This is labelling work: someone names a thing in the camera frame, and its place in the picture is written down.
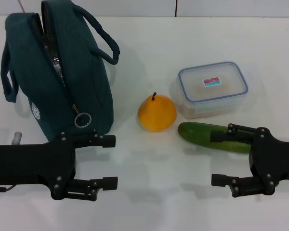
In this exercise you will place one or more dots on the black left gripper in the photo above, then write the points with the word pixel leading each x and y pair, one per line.
pixel 31 163

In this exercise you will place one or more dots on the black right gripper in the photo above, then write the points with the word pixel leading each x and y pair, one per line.
pixel 274 158

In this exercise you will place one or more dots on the green cucumber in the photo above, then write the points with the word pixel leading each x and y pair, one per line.
pixel 197 134

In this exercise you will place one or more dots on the clear food container blue seal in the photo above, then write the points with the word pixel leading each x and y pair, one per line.
pixel 212 96

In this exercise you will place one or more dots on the yellow orange pear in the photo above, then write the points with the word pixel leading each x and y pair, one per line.
pixel 157 115

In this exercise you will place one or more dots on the teal insulated lunch bag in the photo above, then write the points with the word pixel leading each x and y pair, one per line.
pixel 86 79

